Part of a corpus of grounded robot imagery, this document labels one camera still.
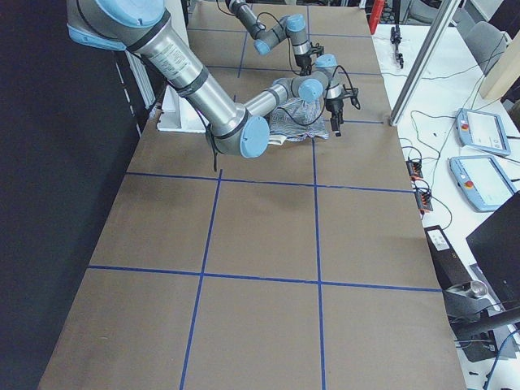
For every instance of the striped polo shirt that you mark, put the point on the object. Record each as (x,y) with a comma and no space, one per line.
(296,120)

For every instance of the black flat box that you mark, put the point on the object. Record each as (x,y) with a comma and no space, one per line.
(449,268)

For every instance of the far teach pendant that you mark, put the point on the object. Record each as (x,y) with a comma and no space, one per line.
(483,131)

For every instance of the orange black connector box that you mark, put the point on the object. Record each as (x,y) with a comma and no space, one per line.
(414,167)

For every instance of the red cylinder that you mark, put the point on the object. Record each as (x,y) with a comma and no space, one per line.
(375,15)

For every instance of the near teach pendant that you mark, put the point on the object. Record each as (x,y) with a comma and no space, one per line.
(482,181)

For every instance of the grey office chair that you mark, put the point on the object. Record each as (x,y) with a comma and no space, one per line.
(486,43)

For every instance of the aluminium frame post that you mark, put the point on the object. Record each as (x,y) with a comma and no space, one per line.
(432,39)

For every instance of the black monitor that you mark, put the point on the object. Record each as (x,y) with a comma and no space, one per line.
(495,247)

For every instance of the metal cup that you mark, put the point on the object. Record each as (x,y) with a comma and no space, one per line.
(477,289)

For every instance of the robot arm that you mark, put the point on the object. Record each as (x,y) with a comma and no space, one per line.
(144,28)
(290,27)

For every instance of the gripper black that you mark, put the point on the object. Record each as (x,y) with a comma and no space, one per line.
(334,106)
(302,63)

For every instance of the teach pendant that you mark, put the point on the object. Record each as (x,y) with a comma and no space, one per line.
(482,181)
(483,131)

